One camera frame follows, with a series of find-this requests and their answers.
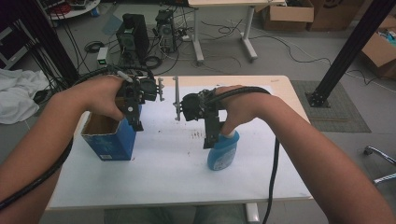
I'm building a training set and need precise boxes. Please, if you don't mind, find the black cable coil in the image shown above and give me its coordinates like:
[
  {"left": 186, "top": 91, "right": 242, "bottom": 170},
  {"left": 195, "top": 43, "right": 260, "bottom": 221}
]
[
  {"left": 142, "top": 54, "right": 163, "bottom": 70},
  {"left": 84, "top": 40, "right": 106, "bottom": 54}
]

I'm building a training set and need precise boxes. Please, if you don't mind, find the dark metal frame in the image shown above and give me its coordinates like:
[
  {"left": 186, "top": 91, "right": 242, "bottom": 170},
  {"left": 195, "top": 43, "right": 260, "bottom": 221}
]
[{"left": 0, "top": 18, "right": 34, "bottom": 70}]

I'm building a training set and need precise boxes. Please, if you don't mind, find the grey floor mat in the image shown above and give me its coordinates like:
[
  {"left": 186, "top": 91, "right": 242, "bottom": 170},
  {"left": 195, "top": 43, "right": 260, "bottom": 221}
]
[{"left": 290, "top": 79, "right": 372, "bottom": 134}]

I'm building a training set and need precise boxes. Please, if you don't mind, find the small white device green light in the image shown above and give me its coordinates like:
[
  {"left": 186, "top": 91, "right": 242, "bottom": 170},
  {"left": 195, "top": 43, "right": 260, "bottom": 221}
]
[{"left": 96, "top": 46, "right": 109, "bottom": 68}]

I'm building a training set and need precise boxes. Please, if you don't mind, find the white desk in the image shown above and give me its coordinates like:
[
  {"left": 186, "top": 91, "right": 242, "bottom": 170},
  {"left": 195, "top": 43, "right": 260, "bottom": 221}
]
[{"left": 188, "top": 0, "right": 287, "bottom": 63}]

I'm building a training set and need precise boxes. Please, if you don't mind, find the round white table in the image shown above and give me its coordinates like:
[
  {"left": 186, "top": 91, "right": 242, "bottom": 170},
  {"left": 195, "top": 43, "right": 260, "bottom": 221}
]
[{"left": 46, "top": 0, "right": 102, "bottom": 21}]

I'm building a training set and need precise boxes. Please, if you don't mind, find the large closed cardboard box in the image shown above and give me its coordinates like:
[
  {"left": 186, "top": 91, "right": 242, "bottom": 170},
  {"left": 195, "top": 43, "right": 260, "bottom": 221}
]
[{"left": 307, "top": 0, "right": 366, "bottom": 33}]

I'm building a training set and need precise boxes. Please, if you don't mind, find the small open cardboard box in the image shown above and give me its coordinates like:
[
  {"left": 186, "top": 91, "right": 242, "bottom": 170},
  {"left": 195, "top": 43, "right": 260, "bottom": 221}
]
[{"left": 261, "top": 0, "right": 315, "bottom": 33}]

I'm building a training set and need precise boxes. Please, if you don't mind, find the chrome chair base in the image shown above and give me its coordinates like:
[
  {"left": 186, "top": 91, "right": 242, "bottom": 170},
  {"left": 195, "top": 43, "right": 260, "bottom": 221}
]
[{"left": 362, "top": 145, "right": 396, "bottom": 188}]

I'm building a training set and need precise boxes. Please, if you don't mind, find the tangled black floor cable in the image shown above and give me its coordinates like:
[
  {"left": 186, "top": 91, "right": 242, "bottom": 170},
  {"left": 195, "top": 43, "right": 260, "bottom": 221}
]
[{"left": 200, "top": 18, "right": 246, "bottom": 36}]

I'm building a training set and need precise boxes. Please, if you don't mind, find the black computer tower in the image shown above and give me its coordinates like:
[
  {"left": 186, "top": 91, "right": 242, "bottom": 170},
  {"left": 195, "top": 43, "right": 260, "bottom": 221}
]
[{"left": 116, "top": 13, "right": 150, "bottom": 65}]

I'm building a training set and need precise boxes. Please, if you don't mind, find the white cable connector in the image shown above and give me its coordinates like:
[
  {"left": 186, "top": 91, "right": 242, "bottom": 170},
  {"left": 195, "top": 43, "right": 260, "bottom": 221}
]
[{"left": 116, "top": 70, "right": 134, "bottom": 84}]

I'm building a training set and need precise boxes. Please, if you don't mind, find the blue cardboard box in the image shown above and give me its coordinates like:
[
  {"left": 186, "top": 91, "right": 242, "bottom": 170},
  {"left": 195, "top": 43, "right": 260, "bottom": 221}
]
[{"left": 80, "top": 104, "right": 143, "bottom": 162}]

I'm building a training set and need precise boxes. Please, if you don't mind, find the open grey computer tower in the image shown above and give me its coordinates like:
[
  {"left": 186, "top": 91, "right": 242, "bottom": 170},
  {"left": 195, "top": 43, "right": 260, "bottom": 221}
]
[{"left": 154, "top": 8, "right": 177, "bottom": 54}]

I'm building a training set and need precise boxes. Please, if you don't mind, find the person's right hand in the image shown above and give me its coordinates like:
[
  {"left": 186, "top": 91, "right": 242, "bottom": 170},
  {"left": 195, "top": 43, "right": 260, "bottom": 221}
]
[{"left": 214, "top": 85, "right": 281, "bottom": 137}]

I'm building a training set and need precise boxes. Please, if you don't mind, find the long black floor cable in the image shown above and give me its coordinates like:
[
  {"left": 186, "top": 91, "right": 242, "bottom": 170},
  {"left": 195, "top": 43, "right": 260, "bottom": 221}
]
[{"left": 247, "top": 34, "right": 396, "bottom": 91}]

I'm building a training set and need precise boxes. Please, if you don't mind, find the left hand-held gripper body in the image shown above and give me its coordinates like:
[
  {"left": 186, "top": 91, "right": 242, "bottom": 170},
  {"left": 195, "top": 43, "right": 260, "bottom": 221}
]
[{"left": 117, "top": 74, "right": 166, "bottom": 114}]

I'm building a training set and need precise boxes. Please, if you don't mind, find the black metal stand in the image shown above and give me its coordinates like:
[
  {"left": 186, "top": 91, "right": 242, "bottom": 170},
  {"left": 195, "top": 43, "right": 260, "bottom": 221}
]
[{"left": 15, "top": 0, "right": 80, "bottom": 87}]

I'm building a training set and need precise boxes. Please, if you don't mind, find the white table leg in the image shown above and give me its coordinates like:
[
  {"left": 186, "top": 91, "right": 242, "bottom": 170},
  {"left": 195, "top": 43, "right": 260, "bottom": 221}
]
[{"left": 245, "top": 203, "right": 261, "bottom": 224}]

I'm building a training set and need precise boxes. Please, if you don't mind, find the person's left hand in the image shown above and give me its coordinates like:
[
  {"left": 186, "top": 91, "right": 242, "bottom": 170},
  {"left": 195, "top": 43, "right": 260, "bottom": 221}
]
[{"left": 65, "top": 75, "right": 133, "bottom": 122}]

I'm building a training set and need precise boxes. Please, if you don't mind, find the black corrugated right gripper cable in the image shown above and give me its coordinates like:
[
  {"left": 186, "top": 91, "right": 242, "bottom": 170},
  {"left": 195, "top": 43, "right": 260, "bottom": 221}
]
[{"left": 204, "top": 86, "right": 281, "bottom": 224}]

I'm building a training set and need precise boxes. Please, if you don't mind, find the black metal post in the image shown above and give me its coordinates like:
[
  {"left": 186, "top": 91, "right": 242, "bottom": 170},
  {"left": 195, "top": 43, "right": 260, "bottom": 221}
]
[{"left": 305, "top": 0, "right": 396, "bottom": 108}]

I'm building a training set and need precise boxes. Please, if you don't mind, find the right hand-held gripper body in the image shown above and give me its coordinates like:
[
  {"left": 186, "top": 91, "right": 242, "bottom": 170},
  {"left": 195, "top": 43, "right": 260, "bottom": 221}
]
[{"left": 173, "top": 76, "right": 226, "bottom": 122}]

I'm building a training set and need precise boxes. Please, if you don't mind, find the white table mat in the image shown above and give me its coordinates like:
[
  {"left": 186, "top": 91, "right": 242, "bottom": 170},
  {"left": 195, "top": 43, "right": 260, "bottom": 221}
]
[{"left": 49, "top": 85, "right": 313, "bottom": 210}]

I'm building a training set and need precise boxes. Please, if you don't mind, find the open cardboard box with contents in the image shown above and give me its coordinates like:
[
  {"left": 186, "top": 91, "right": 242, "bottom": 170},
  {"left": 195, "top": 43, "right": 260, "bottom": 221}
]
[{"left": 360, "top": 14, "right": 396, "bottom": 79}]

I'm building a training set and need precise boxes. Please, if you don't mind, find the white cloth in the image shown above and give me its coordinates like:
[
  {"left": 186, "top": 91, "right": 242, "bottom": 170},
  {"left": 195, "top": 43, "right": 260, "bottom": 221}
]
[{"left": 0, "top": 67, "right": 51, "bottom": 126}]

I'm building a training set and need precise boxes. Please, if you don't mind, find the blue detergent bottle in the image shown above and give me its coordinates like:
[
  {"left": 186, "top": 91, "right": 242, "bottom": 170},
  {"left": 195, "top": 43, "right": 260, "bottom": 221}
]
[{"left": 206, "top": 129, "right": 241, "bottom": 172}]

